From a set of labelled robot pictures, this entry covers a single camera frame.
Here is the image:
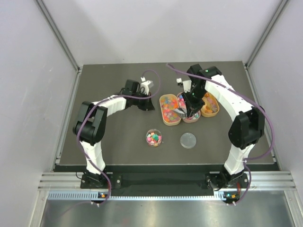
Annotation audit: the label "purple cable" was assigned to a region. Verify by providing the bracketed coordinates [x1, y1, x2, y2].
[166, 63, 275, 205]
[76, 69, 160, 205]

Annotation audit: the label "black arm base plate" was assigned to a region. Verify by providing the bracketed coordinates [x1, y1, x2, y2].
[80, 165, 249, 190]

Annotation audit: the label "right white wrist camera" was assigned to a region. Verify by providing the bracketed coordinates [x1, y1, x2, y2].
[176, 78, 192, 93]

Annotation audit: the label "round grey jar lid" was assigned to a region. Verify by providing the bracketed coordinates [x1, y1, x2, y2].
[180, 132, 196, 149]

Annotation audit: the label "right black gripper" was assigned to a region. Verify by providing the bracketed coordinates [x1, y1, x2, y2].
[181, 86, 208, 118]

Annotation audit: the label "grey slotted cable duct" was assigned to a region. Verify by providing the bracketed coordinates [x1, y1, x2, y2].
[47, 191, 240, 201]

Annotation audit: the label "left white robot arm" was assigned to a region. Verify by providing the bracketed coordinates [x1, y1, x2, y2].
[73, 77, 155, 188]

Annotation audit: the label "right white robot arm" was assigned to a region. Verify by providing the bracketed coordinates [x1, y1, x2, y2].
[182, 64, 265, 189]

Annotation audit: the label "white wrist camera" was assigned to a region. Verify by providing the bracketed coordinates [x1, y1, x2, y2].
[139, 77, 154, 95]
[176, 78, 192, 93]

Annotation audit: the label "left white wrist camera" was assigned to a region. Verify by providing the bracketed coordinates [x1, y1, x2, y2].
[139, 77, 154, 95]

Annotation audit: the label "clear round plastic jar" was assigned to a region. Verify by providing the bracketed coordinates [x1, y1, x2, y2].
[145, 129, 163, 147]

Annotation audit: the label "orange tray translucent star candies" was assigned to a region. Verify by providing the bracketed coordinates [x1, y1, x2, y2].
[159, 94, 181, 126]

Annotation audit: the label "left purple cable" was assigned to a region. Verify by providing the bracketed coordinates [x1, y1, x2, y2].
[76, 69, 160, 205]

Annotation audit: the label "aluminium frame rail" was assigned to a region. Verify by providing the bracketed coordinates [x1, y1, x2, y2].
[38, 171, 296, 191]

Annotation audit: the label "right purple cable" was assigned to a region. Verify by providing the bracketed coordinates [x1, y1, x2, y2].
[166, 63, 275, 205]

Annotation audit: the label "yellow tray mixed candies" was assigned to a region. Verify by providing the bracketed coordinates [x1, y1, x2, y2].
[201, 92, 220, 117]

